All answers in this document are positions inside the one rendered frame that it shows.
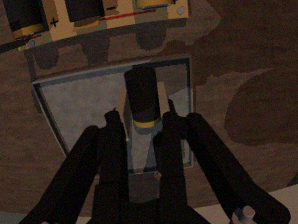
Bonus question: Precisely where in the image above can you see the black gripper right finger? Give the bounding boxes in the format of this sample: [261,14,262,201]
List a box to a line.
[157,82,291,224]

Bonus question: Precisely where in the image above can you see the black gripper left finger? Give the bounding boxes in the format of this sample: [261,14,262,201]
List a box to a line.
[18,87,131,224]

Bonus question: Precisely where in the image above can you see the light grey tray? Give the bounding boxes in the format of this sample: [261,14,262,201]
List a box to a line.
[30,53,193,175]

